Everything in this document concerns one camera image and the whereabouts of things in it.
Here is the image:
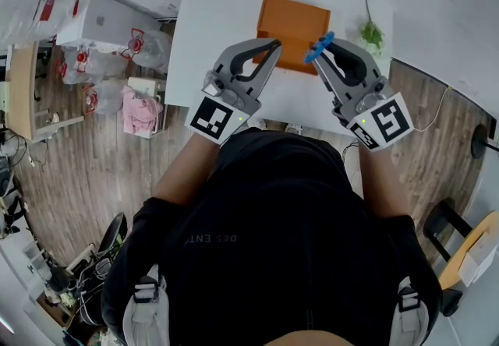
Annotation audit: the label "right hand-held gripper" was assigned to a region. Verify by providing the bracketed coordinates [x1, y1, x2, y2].
[313, 39, 414, 152]

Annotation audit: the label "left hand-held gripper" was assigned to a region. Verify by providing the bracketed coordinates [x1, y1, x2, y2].
[185, 38, 282, 147]

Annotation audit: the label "blue-handled scissors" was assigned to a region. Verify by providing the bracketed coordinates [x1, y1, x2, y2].
[303, 30, 336, 64]

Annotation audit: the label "orange cardboard box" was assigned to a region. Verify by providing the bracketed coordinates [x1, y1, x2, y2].
[252, 0, 331, 76]

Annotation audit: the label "person's left forearm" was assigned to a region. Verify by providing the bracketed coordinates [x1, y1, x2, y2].
[153, 132, 220, 208]

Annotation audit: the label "person's right forearm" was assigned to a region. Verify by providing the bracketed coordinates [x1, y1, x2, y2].
[356, 141, 411, 220]

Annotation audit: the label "white cardboard box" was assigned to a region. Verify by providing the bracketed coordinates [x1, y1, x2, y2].
[457, 233, 499, 288]

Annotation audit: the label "green artificial flower sprig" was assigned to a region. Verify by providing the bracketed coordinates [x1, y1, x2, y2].
[357, 0, 388, 59]

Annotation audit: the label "white table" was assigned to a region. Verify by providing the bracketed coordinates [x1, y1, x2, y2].
[164, 0, 394, 139]

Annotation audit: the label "white crate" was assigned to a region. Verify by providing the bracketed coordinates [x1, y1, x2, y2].
[126, 76, 169, 140]

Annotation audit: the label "pink cloth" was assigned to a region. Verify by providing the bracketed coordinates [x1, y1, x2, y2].
[120, 85, 164, 135]

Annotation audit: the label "black standing fan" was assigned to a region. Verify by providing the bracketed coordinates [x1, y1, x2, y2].
[469, 124, 499, 161]

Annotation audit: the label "large white carton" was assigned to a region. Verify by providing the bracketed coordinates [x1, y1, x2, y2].
[55, 0, 157, 48]

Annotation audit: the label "black stool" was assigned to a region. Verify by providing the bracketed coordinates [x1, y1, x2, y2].
[423, 198, 475, 263]

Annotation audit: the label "person's black t-shirt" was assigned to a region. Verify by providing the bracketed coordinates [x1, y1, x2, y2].
[100, 128, 444, 346]

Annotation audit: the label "black chair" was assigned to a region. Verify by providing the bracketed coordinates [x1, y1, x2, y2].
[98, 211, 129, 256]

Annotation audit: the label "round wooden table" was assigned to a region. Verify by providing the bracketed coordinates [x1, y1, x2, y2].
[438, 210, 499, 291]

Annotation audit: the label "large clear plastic bag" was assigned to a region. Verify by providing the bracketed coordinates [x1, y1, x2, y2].
[0, 0, 85, 46]

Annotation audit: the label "wooden desk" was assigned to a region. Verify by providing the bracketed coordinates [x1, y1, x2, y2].
[6, 40, 85, 143]

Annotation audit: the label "black seat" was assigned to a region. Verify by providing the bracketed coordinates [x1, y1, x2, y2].
[439, 288, 463, 318]

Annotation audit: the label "white floor cable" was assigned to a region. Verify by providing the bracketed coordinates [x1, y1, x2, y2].
[412, 85, 450, 133]

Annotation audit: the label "clear plastic bag red handle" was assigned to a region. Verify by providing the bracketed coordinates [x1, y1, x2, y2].
[119, 26, 173, 69]
[83, 79, 126, 116]
[57, 47, 128, 85]

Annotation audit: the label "grey harness strap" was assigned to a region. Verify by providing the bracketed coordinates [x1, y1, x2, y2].
[389, 276, 430, 346]
[122, 264, 171, 346]

